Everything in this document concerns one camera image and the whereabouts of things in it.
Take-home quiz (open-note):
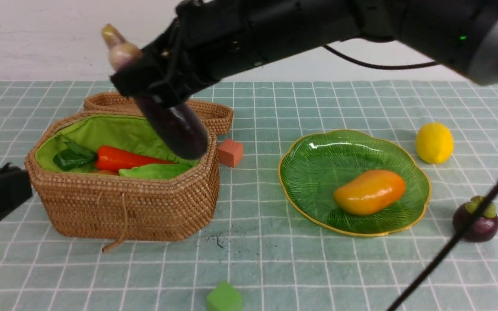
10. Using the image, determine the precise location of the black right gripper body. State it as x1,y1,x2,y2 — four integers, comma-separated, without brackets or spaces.
110,0,246,108

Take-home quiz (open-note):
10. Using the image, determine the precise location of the black right camera cable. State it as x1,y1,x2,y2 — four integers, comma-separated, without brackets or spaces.
322,44,498,311

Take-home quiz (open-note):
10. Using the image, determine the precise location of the purple toy eggplant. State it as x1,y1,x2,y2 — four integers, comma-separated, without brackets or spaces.
101,24,208,160

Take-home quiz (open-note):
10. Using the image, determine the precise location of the woven wicker basket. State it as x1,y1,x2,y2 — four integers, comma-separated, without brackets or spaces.
25,111,220,241

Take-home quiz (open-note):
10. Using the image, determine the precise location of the green toy bitter gourd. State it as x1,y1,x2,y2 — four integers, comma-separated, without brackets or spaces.
118,163,192,180

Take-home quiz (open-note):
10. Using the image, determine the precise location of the orange yellow toy mango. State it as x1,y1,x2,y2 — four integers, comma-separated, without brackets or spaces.
333,170,406,216

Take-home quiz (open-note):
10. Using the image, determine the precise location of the orange toy carrot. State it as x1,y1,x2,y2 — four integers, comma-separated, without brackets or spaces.
53,136,176,172

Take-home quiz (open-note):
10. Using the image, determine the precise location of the orange foam cube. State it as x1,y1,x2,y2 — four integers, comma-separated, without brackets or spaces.
217,138,244,168

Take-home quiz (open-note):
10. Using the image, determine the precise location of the yellow toy lemon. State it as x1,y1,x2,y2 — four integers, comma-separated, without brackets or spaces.
415,122,454,165

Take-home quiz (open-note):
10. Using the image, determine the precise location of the green foam cube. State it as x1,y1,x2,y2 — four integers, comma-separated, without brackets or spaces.
206,282,243,311

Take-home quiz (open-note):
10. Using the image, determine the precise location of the purple toy mangosteen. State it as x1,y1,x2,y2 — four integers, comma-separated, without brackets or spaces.
452,195,498,243

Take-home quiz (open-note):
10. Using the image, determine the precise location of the woven wicker basket lid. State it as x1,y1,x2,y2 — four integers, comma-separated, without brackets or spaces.
83,92,234,135

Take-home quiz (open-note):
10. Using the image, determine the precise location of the green checkered tablecloth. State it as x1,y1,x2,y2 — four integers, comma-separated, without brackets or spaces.
0,81,498,311

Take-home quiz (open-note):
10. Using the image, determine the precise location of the green glass leaf plate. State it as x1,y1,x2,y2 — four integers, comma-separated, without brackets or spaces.
278,130,431,238

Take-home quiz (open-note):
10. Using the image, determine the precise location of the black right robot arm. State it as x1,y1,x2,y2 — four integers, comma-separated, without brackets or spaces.
110,0,498,106

